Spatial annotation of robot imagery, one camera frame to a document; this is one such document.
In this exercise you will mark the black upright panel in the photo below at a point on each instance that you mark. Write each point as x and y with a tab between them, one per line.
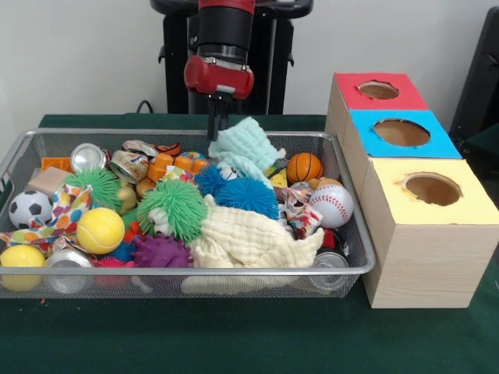
479	78

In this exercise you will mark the yellow tennis ball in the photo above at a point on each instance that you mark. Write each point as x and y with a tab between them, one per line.
100	231

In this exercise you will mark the black and white soccer ball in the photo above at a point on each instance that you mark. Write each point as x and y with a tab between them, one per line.
29	210

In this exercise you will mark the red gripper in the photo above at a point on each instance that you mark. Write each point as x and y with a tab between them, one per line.
218	78

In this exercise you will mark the blue spiky ball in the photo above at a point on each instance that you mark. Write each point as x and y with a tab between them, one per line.
247	198

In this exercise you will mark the green covered side table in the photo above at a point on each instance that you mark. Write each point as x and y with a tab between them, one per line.
487	138

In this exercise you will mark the purple spiky toy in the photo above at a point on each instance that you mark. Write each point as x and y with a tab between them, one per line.
161	253

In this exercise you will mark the wooden box with three holes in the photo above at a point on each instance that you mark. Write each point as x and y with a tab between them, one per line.
429	265

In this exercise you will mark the cream cloth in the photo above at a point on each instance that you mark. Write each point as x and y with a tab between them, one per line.
241	241

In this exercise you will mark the green spiky ball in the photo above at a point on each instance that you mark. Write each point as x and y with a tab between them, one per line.
175	206

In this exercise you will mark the smooth yellow ball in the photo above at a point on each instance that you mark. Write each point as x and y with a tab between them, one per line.
21	259

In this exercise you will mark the dark green table cloth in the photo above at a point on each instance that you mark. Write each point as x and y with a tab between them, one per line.
234	335

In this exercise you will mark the orange basketball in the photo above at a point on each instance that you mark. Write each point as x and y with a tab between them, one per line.
305	168

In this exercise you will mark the mint green cloth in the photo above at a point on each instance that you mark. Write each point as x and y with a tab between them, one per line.
245	144

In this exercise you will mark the white baseball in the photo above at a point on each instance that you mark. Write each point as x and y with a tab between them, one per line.
331	206

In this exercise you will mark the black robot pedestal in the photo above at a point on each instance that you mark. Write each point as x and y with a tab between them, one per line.
175	78

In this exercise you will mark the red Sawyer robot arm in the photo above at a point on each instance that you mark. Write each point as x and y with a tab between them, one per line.
226	27

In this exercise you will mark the silver mesh bin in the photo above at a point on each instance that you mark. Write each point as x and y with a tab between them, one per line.
253	278

